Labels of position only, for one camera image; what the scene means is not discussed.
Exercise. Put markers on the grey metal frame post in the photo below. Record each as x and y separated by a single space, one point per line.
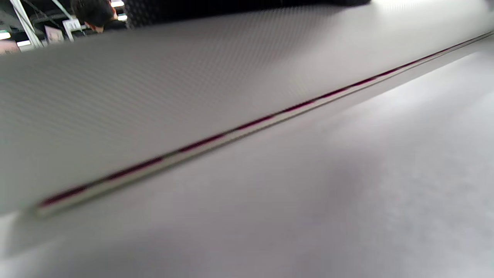
25 23

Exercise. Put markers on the white ceiling strip light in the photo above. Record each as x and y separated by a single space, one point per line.
117 3

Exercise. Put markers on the wall screen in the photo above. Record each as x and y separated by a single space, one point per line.
7 47
53 35

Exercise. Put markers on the person's left hand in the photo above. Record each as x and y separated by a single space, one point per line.
193 7

